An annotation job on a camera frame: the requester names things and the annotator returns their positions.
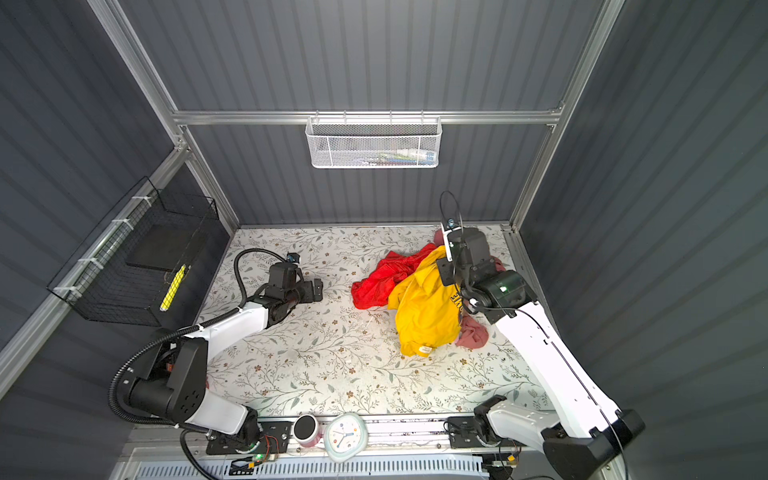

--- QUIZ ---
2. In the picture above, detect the yellow t-shirt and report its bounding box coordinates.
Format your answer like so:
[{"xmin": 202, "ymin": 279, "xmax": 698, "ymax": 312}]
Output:
[{"xmin": 388, "ymin": 246, "xmax": 462, "ymax": 358}]

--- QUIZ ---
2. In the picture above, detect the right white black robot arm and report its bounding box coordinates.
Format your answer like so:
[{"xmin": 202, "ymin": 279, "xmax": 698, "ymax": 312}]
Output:
[{"xmin": 437, "ymin": 218, "xmax": 645, "ymax": 479}]

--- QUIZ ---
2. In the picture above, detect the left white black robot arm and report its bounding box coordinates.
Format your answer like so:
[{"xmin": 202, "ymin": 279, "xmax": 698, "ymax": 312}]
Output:
[{"xmin": 108, "ymin": 250, "xmax": 324, "ymax": 450}]

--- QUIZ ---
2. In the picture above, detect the dusty pink cloth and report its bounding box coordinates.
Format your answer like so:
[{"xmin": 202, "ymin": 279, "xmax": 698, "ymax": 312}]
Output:
[{"xmin": 433, "ymin": 229, "xmax": 505, "ymax": 350}]

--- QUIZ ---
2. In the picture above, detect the red cloth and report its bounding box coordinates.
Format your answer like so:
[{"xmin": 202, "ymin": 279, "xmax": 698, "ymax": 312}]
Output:
[{"xmin": 351, "ymin": 243, "xmax": 437, "ymax": 310}]

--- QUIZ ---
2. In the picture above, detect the floral table mat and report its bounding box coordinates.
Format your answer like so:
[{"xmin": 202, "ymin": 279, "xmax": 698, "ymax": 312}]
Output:
[{"xmin": 199, "ymin": 225, "xmax": 551, "ymax": 417}]

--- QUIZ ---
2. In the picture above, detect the yellow green marker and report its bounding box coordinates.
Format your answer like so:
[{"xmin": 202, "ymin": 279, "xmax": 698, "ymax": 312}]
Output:
[{"xmin": 159, "ymin": 264, "xmax": 188, "ymax": 312}]

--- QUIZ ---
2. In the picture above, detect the pink black mug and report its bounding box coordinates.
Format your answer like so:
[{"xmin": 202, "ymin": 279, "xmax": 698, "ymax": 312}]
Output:
[{"xmin": 292, "ymin": 414, "xmax": 321, "ymax": 448}]

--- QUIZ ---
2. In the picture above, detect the mint green alarm clock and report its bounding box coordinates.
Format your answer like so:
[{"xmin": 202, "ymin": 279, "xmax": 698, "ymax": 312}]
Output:
[{"xmin": 323, "ymin": 413, "xmax": 369, "ymax": 463}]

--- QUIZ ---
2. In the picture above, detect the white wire wall basket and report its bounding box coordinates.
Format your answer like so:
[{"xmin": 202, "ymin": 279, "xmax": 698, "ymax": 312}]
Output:
[{"xmin": 305, "ymin": 115, "xmax": 443, "ymax": 169}]

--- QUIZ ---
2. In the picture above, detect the black wire wall basket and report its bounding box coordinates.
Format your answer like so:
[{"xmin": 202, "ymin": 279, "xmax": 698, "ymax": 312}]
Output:
[{"xmin": 47, "ymin": 177, "xmax": 219, "ymax": 327}]

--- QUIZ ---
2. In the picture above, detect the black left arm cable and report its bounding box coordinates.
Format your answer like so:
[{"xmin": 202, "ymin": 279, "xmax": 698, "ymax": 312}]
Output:
[{"xmin": 107, "ymin": 247, "xmax": 289, "ymax": 427}]

